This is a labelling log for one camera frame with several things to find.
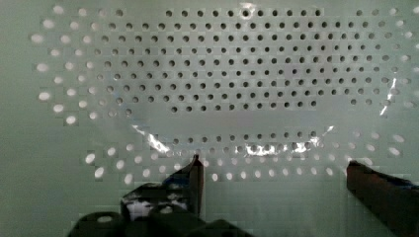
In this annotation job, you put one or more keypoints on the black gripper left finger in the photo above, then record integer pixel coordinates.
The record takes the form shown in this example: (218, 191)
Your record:
(184, 188)

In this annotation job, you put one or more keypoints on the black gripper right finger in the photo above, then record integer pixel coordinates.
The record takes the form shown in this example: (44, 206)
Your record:
(394, 201)

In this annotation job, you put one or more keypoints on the green plastic strainer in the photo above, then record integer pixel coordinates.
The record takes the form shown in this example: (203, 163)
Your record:
(275, 97)

